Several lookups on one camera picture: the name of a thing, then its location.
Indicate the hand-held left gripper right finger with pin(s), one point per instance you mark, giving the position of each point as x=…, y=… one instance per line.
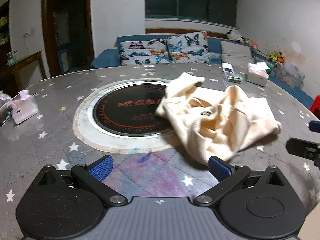
x=218, y=168

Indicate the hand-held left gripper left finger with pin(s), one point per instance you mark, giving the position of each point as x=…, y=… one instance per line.
x=101, y=167

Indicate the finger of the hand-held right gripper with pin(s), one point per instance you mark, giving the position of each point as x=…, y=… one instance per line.
x=296, y=147
x=315, y=125

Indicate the cream sweatshirt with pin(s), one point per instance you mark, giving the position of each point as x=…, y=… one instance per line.
x=225, y=120

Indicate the red plastic stool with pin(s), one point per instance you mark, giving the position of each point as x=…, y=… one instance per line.
x=316, y=107

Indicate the clear storage bin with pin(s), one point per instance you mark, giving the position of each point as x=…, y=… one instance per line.
x=290, y=76

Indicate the round black induction cooktop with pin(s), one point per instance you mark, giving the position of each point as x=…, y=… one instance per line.
x=112, y=110

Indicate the white tissue box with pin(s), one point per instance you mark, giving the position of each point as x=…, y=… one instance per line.
x=257, y=77

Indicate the yellow and brown plush toys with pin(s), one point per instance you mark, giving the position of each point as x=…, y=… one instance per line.
x=275, y=57

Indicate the clear box of colourful items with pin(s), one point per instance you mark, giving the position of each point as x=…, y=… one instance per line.
x=233, y=77

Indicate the grey star print tablecloth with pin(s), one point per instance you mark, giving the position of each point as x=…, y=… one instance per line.
x=50, y=85

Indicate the white remote control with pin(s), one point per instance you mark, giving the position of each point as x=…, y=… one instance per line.
x=227, y=68

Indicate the orange plush toy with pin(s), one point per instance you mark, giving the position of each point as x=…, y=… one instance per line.
x=251, y=44

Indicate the grey pillow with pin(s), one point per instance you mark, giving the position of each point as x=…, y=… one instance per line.
x=236, y=52

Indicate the clear plastic bag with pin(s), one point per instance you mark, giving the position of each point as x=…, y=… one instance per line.
x=3, y=110

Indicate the black and white plush toy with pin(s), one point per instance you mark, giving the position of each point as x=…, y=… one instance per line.
x=235, y=36

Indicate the long butterfly print pillow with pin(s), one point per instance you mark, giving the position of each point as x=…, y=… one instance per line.
x=140, y=52

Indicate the blue sofa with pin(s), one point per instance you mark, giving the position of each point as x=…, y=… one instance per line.
x=214, y=45

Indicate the square butterfly print pillow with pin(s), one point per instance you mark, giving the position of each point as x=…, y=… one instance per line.
x=187, y=47

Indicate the wooden side table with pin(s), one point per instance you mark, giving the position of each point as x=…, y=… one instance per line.
x=25, y=60

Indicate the dark window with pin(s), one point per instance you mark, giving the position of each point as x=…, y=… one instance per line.
x=195, y=2

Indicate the wooden door frame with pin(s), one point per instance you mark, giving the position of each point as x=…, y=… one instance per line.
x=47, y=30

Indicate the white wall socket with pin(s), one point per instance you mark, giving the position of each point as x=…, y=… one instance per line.
x=29, y=33

